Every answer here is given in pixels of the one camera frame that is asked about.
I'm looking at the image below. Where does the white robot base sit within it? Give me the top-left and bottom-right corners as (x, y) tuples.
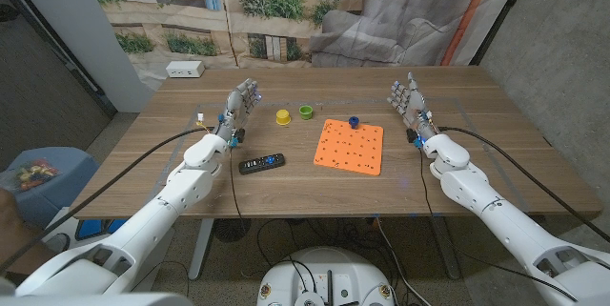
(255, 247), (397, 306)

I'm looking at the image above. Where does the black TV remote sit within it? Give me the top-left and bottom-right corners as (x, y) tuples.
(237, 153), (287, 176)

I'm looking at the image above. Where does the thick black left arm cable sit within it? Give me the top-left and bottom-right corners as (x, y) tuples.
(0, 126), (215, 276)

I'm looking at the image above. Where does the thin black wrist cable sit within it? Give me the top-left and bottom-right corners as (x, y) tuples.
(417, 146), (580, 303)
(228, 146), (252, 235)

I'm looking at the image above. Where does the black round floor object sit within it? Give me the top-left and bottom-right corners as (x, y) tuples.
(213, 218), (253, 244)

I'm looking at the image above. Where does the grey table leg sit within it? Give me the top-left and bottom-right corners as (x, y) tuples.
(428, 214), (462, 281)

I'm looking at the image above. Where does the black backdrop stand pole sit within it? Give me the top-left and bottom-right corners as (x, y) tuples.
(469, 0), (538, 67)

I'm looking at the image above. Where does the white power strip box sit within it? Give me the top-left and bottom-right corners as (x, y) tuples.
(165, 60), (206, 79)

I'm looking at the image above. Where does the printed fabric backdrop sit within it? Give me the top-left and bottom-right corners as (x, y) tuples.
(78, 0), (533, 91)

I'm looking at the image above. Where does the white table leg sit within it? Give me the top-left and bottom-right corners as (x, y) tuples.
(188, 218), (215, 282)

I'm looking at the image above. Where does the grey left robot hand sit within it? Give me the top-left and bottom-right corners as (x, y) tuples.
(212, 76), (263, 148)

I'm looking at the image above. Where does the blue box under table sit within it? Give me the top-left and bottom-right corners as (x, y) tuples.
(75, 218), (129, 241)

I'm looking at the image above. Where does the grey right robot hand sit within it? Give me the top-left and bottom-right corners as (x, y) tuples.
(386, 71), (437, 143)

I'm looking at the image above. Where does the orange peg board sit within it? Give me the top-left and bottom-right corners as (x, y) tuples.
(313, 118), (385, 177)

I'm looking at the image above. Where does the clear bag of colourful toys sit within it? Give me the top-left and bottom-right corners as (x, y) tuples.
(0, 157), (61, 193)

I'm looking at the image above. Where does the thin black left wrist cable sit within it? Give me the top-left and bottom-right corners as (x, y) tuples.
(228, 146), (252, 235)

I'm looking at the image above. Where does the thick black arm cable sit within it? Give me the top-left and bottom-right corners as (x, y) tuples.
(0, 126), (215, 276)
(437, 126), (610, 243)

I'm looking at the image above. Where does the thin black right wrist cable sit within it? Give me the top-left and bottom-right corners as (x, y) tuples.
(417, 146), (580, 303)

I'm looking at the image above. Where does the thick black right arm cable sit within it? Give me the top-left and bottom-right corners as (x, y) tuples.
(437, 126), (610, 243)

